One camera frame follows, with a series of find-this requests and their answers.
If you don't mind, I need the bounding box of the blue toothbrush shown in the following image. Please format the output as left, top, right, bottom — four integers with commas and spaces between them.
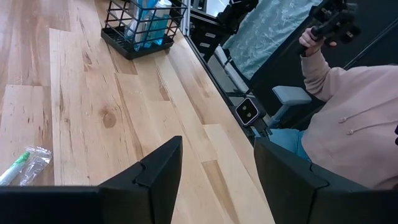
126, 0, 159, 50

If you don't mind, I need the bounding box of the black table-level camera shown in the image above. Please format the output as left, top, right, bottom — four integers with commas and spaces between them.
235, 97, 268, 138

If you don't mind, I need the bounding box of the black table frame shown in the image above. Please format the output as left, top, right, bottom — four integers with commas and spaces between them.
185, 30, 271, 147

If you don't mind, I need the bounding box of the teal patterned cloth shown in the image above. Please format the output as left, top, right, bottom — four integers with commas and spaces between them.
222, 0, 323, 80

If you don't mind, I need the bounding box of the silver extrusion post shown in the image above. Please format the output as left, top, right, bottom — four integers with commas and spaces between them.
182, 0, 191, 35

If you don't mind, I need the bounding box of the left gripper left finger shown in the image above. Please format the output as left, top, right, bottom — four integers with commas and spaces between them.
99, 136, 183, 224

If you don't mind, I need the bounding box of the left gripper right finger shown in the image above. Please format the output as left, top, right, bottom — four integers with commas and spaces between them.
254, 139, 371, 224

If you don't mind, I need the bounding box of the black leader arm handle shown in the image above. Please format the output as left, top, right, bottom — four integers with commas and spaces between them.
298, 0, 362, 55

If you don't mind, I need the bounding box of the black drawer unit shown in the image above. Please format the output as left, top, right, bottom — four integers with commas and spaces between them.
191, 21, 229, 63

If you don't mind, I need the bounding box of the person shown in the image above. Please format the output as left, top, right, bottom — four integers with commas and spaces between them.
269, 26, 398, 190

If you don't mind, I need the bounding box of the black wire basket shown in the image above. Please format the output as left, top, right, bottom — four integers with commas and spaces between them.
101, 0, 188, 60

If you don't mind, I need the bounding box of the teal mouthwash bottle white cap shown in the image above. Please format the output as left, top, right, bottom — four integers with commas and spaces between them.
154, 0, 173, 46
143, 17, 158, 49

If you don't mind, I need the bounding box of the person's hand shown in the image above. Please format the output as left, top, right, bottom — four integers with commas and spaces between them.
298, 26, 338, 57

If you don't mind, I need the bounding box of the green toothbrush in clear wrapper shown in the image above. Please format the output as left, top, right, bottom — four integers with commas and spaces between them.
0, 145, 53, 187

